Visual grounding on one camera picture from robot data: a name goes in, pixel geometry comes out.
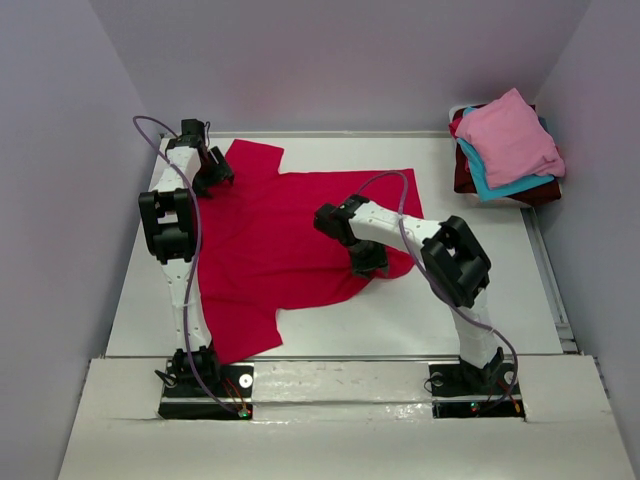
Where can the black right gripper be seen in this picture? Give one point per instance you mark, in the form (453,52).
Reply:
(363,267)

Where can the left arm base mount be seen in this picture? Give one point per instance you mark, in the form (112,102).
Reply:
(187,401)

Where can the dark maroon folded t shirt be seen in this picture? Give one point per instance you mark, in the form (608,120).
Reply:
(503,151)

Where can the teal folded t shirt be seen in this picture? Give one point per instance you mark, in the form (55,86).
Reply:
(492,177)

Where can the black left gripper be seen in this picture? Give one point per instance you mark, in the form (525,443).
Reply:
(220,173)

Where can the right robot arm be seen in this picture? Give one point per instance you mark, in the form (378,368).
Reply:
(447,253)

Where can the red t shirt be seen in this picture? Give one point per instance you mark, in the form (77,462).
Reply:
(270,281)
(456,116)

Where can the red folded t shirt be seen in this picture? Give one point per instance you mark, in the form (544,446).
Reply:
(456,116)

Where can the pink folded t shirt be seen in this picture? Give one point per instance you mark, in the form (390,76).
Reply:
(515,137)

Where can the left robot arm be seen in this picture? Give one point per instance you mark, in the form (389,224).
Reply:
(172,227)

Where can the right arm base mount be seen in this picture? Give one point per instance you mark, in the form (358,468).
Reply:
(453,398)

